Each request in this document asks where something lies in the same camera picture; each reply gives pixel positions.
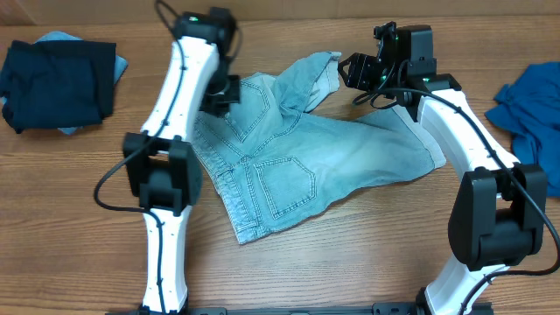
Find folded dark navy garment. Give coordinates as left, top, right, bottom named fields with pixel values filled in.
left=0, top=39, right=117, bottom=135

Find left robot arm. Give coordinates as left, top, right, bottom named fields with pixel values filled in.
left=122, top=7, right=242, bottom=314

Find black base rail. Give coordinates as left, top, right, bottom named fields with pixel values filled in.
left=104, top=301, right=495, bottom=315

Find brown cardboard wall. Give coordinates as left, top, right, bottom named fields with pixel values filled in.
left=1, top=0, right=559, bottom=25

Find folded light blue garment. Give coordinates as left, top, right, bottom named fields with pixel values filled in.
left=0, top=31, right=130, bottom=136

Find crumpled blue t-shirt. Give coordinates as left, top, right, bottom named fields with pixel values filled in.
left=485, top=62, right=559, bottom=197

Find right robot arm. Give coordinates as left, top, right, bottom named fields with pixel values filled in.
left=338, top=22, right=553, bottom=315

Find light blue denim shorts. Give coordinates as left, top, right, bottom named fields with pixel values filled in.
left=193, top=52, right=446, bottom=244

